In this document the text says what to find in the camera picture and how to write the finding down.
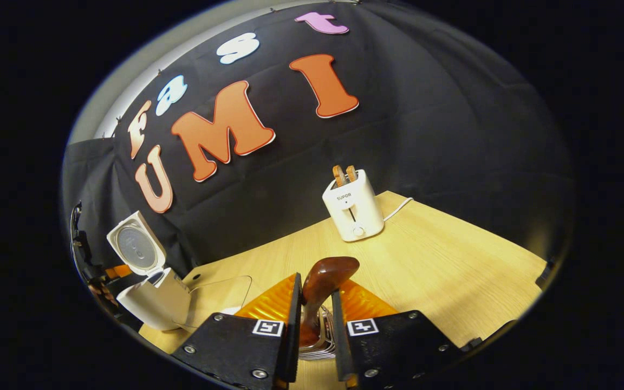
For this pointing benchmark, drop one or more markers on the black backdrop cloth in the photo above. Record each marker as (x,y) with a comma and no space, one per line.
(426,119)

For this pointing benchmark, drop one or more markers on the clear plastic container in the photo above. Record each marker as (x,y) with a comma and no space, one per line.
(220,295)

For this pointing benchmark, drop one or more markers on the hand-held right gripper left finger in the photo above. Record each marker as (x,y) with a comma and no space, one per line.
(294,352)

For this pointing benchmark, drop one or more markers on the white toaster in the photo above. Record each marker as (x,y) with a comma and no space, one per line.
(352,211)

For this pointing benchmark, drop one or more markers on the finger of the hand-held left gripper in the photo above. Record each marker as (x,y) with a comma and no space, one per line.
(119,271)

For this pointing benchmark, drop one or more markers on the brown wooden spoon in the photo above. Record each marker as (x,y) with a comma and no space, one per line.
(328,273)

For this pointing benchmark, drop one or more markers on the toasted bread slice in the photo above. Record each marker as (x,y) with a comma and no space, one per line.
(351,173)
(338,176)

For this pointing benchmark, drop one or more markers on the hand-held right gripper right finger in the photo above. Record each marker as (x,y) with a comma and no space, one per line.
(339,352)

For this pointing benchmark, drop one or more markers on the white rice cooker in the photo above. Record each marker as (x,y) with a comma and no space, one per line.
(155,300)

